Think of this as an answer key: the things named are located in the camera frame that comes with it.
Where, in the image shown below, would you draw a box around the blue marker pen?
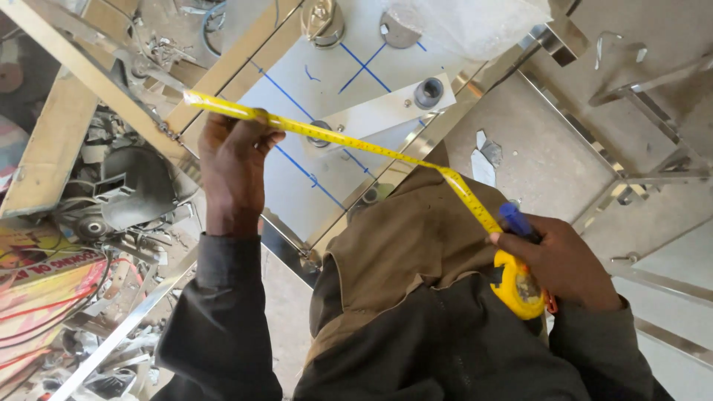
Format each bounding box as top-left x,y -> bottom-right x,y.
498,202 -> 542,245

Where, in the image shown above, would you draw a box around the metal offcut pieces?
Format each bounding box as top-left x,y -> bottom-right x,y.
471,130 -> 503,188

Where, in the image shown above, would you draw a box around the yellow printed carton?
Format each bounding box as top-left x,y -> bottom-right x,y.
0,218 -> 112,385

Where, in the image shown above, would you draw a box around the clear plastic wrap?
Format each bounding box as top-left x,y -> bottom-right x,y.
384,0 -> 552,61

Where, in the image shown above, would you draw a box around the round steel knob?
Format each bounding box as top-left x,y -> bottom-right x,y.
301,0 -> 346,49

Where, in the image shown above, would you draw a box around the wooden frame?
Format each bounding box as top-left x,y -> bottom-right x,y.
0,0 -> 304,219

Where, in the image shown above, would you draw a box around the round steel bushing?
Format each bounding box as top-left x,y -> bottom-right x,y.
307,120 -> 333,149

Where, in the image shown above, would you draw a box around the grey pipe fitting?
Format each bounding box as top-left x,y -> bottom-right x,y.
413,77 -> 445,110

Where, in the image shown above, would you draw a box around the steel flat bar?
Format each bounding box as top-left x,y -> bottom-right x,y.
47,245 -> 200,401

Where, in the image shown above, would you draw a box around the white mounting plate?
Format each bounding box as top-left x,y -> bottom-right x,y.
303,72 -> 458,157

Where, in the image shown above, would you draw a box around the white sheet with blue lines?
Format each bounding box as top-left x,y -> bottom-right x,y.
237,0 -> 488,246

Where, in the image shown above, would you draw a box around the person's right hand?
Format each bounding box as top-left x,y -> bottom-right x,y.
488,214 -> 624,312

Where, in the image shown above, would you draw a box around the yellow tape measure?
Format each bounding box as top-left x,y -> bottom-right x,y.
183,90 -> 549,321

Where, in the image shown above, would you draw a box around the grey half-round disc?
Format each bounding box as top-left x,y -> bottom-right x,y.
380,11 -> 422,50

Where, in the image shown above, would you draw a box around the stainless steel frame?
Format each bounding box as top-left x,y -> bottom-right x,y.
518,0 -> 713,368

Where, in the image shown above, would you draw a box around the person's left hand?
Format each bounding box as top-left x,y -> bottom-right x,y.
198,109 -> 286,237

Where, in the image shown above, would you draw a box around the blue hose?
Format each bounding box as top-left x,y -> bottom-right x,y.
201,0 -> 227,58

